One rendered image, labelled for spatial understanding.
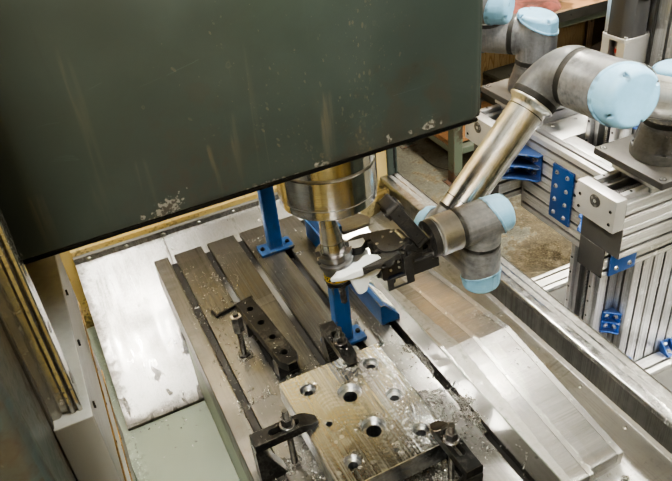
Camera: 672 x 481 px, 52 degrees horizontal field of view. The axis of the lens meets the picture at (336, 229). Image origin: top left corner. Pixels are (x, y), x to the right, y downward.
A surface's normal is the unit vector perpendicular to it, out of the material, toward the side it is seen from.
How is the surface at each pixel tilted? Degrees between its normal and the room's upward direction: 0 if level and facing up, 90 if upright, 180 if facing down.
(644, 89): 87
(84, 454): 90
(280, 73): 90
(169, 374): 24
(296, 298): 0
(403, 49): 90
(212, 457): 0
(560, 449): 8
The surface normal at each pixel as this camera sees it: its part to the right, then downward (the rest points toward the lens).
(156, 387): 0.09, -0.57
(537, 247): -0.09, -0.83
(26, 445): 0.94, 0.11
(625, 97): 0.40, 0.44
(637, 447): -0.36, -0.69
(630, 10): -0.35, 0.55
